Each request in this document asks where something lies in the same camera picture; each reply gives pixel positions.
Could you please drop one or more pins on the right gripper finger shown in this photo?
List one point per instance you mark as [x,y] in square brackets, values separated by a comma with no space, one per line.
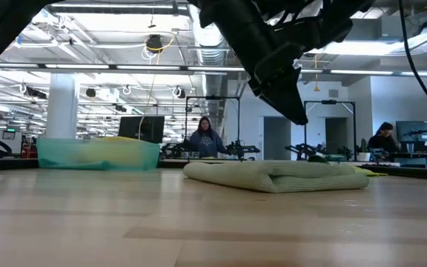
[280,89]

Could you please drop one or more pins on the pale green microfiber towel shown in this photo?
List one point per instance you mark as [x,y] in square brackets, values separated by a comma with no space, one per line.
[273,178]

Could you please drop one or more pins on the lime green microfiber towel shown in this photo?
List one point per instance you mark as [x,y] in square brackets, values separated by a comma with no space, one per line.
[369,171]

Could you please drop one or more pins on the yellow microfiber towel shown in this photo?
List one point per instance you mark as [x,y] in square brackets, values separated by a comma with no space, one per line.
[124,148]

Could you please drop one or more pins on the small black robot arm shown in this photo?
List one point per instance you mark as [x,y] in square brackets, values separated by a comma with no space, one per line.
[172,150]
[241,149]
[304,150]

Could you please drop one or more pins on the black ceiling device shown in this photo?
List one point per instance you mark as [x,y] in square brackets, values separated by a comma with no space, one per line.
[155,42]

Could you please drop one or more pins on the person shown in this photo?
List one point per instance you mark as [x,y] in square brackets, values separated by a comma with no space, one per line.
[382,142]
[206,141]

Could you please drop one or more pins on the small potted cactus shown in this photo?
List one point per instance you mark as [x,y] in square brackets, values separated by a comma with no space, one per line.
[364,146]

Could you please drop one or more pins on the wooden work table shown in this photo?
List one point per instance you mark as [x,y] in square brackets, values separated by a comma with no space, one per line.
[176,160]

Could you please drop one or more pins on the black computer monitor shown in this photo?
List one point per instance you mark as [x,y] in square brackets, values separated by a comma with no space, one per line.
[154,128]

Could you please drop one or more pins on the dark grey computer monitor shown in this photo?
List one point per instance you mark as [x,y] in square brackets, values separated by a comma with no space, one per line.
[413,130]

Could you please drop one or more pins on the white round column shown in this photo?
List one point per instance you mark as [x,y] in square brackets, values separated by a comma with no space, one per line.
[61,107]

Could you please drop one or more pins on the teal translucent plastic bin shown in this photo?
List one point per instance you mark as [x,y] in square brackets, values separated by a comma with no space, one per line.
[69,155]

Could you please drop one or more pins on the red and black toolbox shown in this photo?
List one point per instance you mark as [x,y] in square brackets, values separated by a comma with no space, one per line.
[28,148]

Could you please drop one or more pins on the green exit sign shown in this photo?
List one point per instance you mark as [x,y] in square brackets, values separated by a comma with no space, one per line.
[10,130]

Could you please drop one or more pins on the silver ceiling duct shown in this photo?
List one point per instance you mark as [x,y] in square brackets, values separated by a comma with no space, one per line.
[208,55]

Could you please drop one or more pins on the black rectangular rig frame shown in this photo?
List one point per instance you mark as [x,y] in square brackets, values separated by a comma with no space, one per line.
[328,102]
[213,97]

